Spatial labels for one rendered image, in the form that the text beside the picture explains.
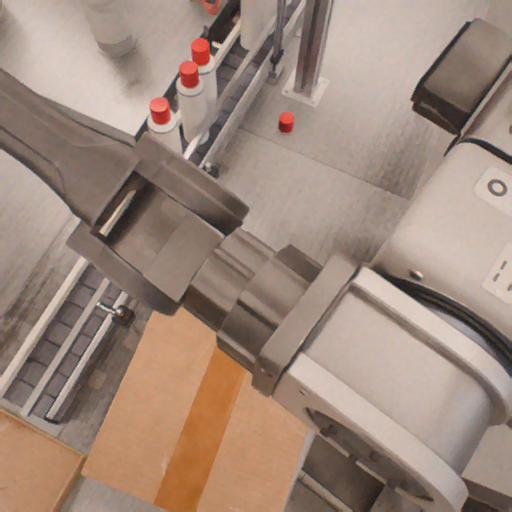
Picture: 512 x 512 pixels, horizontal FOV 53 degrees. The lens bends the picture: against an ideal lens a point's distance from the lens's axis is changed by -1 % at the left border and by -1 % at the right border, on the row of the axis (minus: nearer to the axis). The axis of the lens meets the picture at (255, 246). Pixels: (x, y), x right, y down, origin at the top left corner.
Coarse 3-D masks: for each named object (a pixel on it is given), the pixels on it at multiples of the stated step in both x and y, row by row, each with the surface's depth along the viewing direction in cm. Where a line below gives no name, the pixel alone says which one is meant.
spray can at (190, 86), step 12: (180, 72) 90; (192, 72) 89; (180, 84) 93; (192, 84) 92; (204, 84) 94; (180, 96) 94; (192, 96) 93; (204, 96) 96; (180, 108) 98; (192, 108) 96; (204, 108) 98; (192, 120) 99; (204, 120) 101; (192, 132) 103
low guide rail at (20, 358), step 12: (240, 24) 116; (228, 48) 115; (216, 60) 112; (180, 120) 107; (132, 192) 100; (108, 228) 97; (84, 264) 94; (72, 276) 92; (60, 288) 91; (60, 300) 91; (48, 312) 90; (36, 324) 89; (48, 324) 90; (36, 336) 88; (24, 348) 87; (24, 360) 88; (12, 372) 86; (0, 384) 85; (0, 396) 85
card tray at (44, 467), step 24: (0, 408) 91; (0, 432) 89; (24, 432) 89; (0, 456) 88; (24, 456) 88; (48, 456) 88; (72, 456) 88; (0, 480) 86; (24, 480) 87; (48, 480) 87; (72, 480) 85; (0, 504) 85; (24, 504) 85; (48, 504) 85
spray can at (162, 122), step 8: (152, 104) 86; (160, 104) 87; (168, 104) 87; (152, 112) 86; (160, 112) 86; (168, 112) 87; (152, 120) 89; (160, 120) 88; (168, 120) 89; (176, 120) 91; (152, 128) 90; (160, 128) 89; (168, 128) 90; (176, 128) 91; (160, 136) 91; (168, 136) 91; (176, 136) 93; (168, 144) 93; (176, 144) 95; (176, 152) 97
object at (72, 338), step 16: (288, 0) 114; (272, 16) 111; (256, 48) 108; (224, 96) 103; (208, 128) 101; (192, 144) 98; (96, 304) 86; (80, 320) 84; (64, 352) 82; (48, 368) 81; (48, 384) 81; (32, 400) 79
